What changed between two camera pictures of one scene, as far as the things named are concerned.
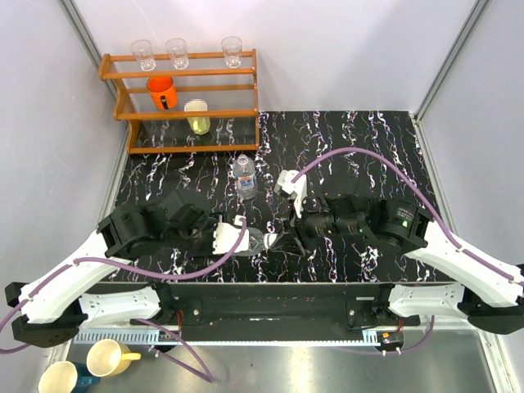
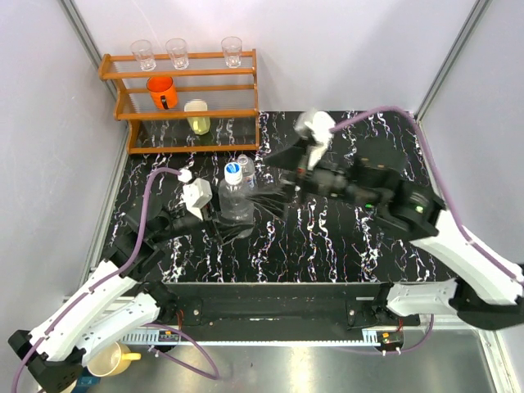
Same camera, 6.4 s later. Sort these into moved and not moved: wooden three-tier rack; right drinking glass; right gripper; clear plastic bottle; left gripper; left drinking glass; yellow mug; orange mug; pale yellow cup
Moved: clear plastic bottle; right gripper; left gripper
Not moved: yellow mug; wooden three-tier rack; orange mug; left drinking glass; pale yellow cup; right drinking glass
